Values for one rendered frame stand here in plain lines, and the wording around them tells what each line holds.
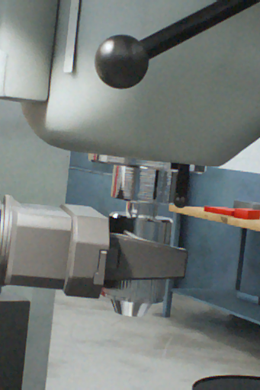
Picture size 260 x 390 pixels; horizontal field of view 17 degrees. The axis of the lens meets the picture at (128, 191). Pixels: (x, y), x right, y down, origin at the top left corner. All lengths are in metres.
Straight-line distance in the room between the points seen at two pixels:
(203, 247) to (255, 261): 0.78
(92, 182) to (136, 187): 7.90
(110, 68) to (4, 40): 0.12
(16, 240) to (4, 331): 0.45
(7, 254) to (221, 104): 0.17
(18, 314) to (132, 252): 0.44
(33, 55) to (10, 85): 0.03
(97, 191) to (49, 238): 7.83
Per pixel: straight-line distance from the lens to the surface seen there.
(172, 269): 0.62
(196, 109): 0.57
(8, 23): 0.58
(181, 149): 0.58
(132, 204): 0.64
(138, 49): 0.48
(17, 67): 0.58
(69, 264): 0.59
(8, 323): 1.04
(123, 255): 0.62
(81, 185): 8.74
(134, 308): 0.64
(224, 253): 7.77
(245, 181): 7.59
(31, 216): 0.60
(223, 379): 2.87
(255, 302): 6.80
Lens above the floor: 1.32
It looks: 3 degrees down
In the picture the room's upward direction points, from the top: 6 degrees clockwise
